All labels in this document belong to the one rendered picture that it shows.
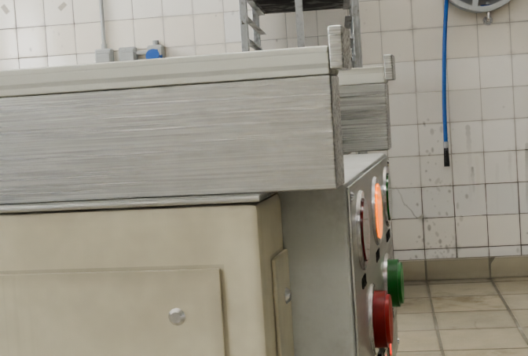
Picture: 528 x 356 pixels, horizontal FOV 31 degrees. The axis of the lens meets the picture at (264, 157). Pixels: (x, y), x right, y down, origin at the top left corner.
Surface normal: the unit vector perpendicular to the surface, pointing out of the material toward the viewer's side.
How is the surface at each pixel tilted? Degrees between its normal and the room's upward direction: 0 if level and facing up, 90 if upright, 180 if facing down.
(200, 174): 90
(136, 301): 90
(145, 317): 90
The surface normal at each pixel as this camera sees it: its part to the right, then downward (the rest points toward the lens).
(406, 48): -0.13, 0.06
